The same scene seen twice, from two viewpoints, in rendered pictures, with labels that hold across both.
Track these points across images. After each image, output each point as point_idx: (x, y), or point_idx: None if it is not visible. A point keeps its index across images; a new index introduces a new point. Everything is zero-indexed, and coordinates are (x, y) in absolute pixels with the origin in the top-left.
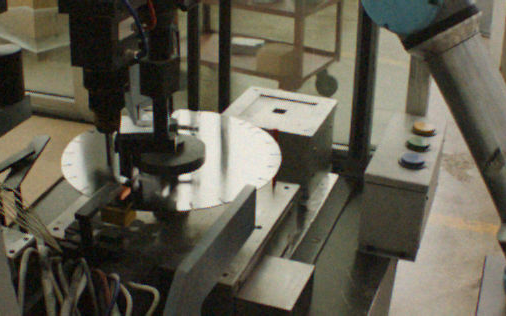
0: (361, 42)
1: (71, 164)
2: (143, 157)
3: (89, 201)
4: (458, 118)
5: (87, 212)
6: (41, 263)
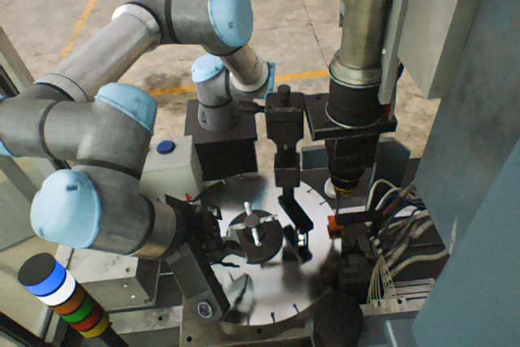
0: (54, 160)
1: (311, 291)
2: (277, 239)
3: (366, 217)
4: (248, 58)
5: (378, 210)
6: (410, 242)
